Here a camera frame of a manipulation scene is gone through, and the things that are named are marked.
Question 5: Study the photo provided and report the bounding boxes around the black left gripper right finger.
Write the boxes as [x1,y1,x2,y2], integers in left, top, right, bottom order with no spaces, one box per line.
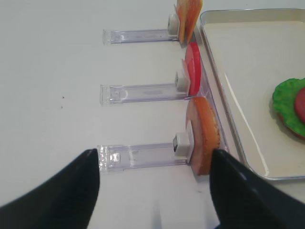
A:
[209,149,305,229]

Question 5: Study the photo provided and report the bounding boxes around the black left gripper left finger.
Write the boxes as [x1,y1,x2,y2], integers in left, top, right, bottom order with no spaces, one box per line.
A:
[0,149,100,229]

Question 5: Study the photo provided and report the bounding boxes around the orange bread slice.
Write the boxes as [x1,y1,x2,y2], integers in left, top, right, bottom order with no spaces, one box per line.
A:
[186,97,221,176]

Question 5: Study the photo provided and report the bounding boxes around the brown meat patty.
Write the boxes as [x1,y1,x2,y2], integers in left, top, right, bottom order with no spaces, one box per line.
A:
[294,87,305,123]

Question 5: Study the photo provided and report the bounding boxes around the bottom bread slice on tray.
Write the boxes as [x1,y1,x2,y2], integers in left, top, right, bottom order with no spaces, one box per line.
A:
[277,113,305,141]

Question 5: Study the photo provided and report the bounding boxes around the green lettuce leaf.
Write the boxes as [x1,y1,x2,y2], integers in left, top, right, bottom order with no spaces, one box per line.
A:
[272,78,305,136]

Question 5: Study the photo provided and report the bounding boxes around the red tomato slice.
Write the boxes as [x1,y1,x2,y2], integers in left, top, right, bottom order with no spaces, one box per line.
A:
[184,42,202,97]

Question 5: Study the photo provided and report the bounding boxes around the orange cheese slices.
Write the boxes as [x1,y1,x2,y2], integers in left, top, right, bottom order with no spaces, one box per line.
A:
[175,0,203,44]

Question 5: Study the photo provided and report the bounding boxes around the white pusher block near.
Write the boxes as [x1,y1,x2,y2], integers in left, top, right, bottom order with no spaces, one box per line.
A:
[173,133,191,156]

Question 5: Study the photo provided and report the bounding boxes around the white pusher block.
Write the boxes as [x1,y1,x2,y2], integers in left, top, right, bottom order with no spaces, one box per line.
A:
[167,14,180,36]
[174,70,190,93]
[173,133,191,156]

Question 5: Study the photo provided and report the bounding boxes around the white pusher block middle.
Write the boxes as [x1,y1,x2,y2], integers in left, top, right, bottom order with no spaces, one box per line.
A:
[174,70,190,93]

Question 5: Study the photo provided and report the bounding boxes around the silver metal tray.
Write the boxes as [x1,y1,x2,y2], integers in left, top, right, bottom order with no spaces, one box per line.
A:
[200,8,305,180]

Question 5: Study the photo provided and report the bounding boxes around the white pusher block far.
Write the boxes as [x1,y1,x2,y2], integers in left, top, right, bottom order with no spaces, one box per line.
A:
[167,14,180,36]

